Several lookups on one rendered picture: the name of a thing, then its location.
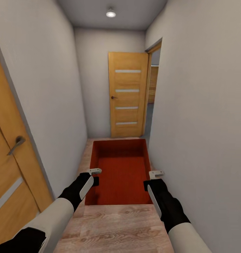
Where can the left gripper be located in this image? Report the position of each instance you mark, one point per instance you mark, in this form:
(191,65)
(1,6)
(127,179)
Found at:
(96,181)

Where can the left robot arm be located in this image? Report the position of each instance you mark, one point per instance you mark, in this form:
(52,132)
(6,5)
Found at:
(41,235)

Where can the garage door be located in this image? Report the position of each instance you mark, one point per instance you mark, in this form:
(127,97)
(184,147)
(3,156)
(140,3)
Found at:
(152,84)

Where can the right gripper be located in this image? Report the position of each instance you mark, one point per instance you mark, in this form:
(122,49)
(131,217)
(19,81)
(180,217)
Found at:
(146,185)

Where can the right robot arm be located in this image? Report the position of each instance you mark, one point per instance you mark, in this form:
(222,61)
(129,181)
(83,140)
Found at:
(183,236)

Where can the storage box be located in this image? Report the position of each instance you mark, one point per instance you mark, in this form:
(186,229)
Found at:
(125,166)

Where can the downlight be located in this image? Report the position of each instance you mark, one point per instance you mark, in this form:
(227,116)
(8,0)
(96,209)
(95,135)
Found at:
(110,13)

